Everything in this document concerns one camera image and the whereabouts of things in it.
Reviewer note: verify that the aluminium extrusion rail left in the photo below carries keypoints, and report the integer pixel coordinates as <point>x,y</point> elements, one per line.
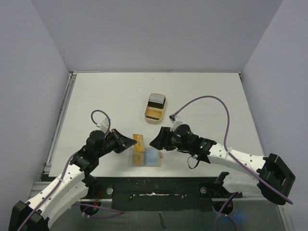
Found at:
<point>60,120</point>

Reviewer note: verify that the beige leather card holder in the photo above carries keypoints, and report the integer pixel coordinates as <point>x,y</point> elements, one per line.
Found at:
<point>152,157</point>

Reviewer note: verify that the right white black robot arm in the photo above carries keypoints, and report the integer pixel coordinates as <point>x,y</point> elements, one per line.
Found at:
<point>272,176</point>

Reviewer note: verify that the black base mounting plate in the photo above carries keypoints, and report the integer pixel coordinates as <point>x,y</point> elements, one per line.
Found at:
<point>158,194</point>

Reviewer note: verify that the stack of credit cards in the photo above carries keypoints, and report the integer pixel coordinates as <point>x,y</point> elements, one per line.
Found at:
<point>156,101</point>

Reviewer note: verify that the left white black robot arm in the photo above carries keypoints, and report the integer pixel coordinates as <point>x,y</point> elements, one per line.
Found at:
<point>41,211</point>

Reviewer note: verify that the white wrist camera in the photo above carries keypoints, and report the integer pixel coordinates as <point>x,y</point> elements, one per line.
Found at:
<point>176,121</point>
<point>104,126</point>

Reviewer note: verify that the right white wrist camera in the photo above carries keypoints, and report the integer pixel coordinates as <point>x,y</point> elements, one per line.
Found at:
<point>176,121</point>

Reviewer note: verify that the gold credit card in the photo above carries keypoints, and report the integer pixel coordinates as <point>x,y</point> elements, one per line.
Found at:
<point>139,146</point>
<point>138,159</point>

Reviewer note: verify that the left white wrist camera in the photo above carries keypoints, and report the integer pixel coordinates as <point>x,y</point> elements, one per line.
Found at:
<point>104,126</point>

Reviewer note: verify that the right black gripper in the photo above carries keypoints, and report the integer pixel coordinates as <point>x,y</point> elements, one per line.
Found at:
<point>167,138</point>

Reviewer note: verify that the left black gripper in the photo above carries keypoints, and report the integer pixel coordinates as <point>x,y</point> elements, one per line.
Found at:
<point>122,142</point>

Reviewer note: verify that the tan oval wooden tray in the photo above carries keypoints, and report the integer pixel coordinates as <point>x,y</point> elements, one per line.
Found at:
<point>153,115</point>

